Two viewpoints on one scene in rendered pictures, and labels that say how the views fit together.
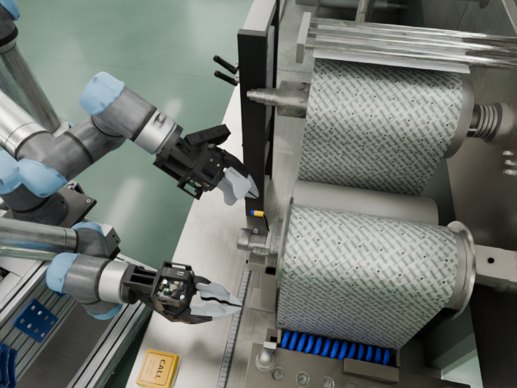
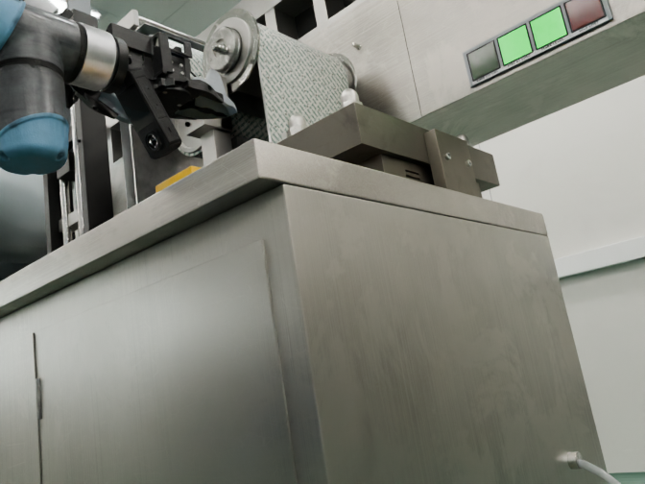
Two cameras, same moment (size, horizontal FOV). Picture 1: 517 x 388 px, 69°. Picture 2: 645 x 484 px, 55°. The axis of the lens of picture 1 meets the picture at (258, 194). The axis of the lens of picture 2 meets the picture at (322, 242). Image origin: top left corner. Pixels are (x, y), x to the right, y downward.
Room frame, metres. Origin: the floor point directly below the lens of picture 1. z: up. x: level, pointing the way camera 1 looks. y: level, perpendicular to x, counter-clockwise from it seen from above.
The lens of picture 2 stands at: (-0.25, 0.74, 0.67)
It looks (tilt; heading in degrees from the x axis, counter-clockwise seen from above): 13 degrees up; 299
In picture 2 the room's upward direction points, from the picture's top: 9 degrees counter-clockwise
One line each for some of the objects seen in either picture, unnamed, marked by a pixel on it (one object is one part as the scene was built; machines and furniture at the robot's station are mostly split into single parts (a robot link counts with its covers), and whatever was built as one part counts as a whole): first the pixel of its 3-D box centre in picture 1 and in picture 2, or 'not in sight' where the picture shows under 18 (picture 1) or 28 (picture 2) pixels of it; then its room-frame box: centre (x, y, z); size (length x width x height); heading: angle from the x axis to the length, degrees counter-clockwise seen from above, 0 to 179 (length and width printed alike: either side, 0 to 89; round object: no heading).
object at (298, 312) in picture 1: (344, 322); (315, 127); (0.22, -0.15, 1.11); 0.23 x 0.01 x 0.18; 79
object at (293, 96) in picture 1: (295, 99); not in sight; (0.56, -0.07, 1.33); 0.06 x 0.06 x 0.06; 79
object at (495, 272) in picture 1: (492, 263); not in sight; (0.25, -0.34, 1.28); 0.06 x 0.05 x 0.02; 79
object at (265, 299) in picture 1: (264, 272); (212, 163); (0.35, -0.01, 1.05); 0.06 x 0.05 x 0.31; 79
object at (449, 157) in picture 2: not in sight; (454, 169); (0.00, -0.17, 0.96); 0.10 x 0.03 x 0.11; 79
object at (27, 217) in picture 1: (35, 204); not in sight; (0.66, 0.66, 0.87); 0.15 x 0.15 x 0.10
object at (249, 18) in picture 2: (285, 242); (229, 52); (0.31, -0.04, 1.25); 0.15 x 0.01 x 0.15; 169
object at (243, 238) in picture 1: (244, 239); not in sight; (0.35, 0.03, 1.18); 0.04 x 0.02 x 0.04; 169
